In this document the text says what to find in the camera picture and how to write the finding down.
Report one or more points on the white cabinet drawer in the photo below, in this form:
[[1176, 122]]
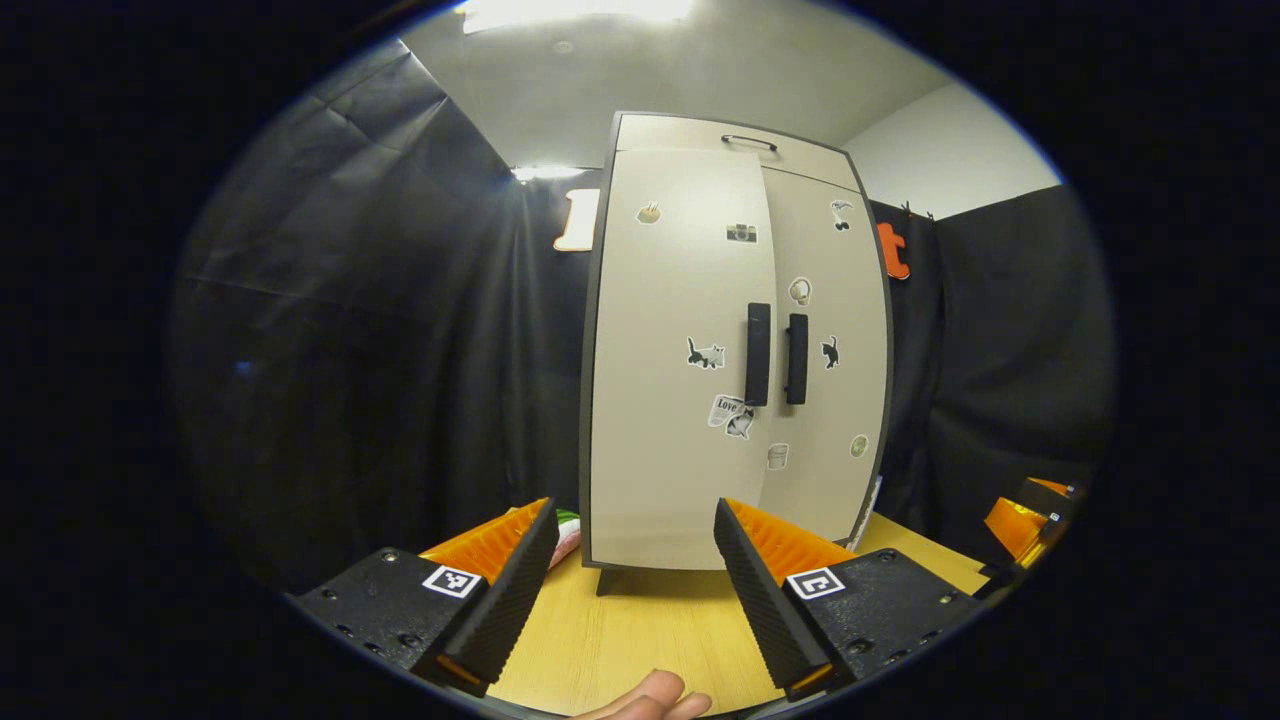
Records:
[[680, 135]]

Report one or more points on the ceiling light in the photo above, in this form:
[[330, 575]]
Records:
[[580, 12]]

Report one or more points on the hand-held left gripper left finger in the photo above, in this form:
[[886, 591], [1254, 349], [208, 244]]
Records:
[[505, 605]]

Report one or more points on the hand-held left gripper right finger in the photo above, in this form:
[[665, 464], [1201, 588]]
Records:
[[765, 605]]

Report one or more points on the white grey shoe cabinet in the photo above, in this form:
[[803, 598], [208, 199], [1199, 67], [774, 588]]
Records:
[[586, 440]]

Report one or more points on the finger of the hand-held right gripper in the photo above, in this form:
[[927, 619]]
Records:
[[1045, 500], [1012, 528]]

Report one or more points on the green pink packet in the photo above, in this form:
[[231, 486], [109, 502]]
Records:
[[568, 535]]

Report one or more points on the white cabinet door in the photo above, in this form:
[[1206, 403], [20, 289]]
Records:
[[660, 450], [840, 400]]

